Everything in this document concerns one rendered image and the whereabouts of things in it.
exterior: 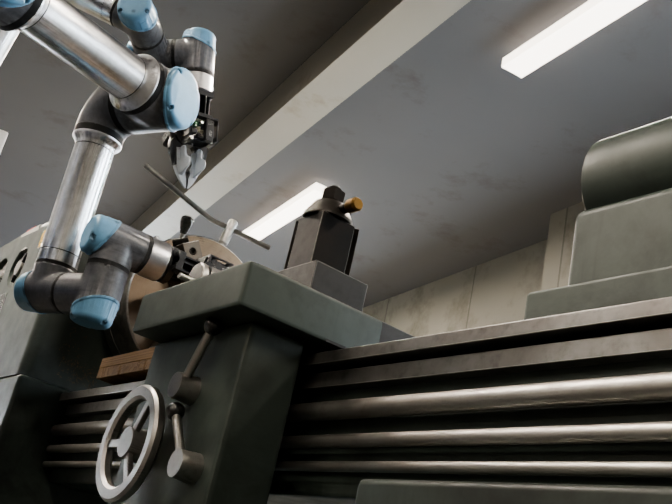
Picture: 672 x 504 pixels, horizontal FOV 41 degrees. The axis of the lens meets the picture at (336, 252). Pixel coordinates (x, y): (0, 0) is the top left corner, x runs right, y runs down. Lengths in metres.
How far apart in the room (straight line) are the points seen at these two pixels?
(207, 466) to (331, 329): 0.23
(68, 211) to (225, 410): 0.73
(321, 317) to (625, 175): 0.40
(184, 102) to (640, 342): 1.10
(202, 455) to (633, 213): 0.56
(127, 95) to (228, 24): 2.93
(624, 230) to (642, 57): 3.32
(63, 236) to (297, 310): 0.69
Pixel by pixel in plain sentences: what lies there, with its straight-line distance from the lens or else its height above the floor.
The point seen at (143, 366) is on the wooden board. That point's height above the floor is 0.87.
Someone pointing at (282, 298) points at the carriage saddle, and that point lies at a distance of 1.09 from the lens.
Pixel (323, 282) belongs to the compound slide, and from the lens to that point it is 1.29.
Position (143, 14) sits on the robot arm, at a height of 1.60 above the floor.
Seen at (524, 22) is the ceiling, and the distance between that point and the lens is 4.12.
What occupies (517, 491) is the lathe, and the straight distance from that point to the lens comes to 0.73.
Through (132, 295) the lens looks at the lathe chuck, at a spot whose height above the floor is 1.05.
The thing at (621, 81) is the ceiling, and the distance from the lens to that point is 4.43.
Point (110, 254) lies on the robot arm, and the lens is 1.59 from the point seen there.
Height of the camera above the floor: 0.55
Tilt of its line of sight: 22 degrees up
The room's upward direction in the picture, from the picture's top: 13 degrees clockwise
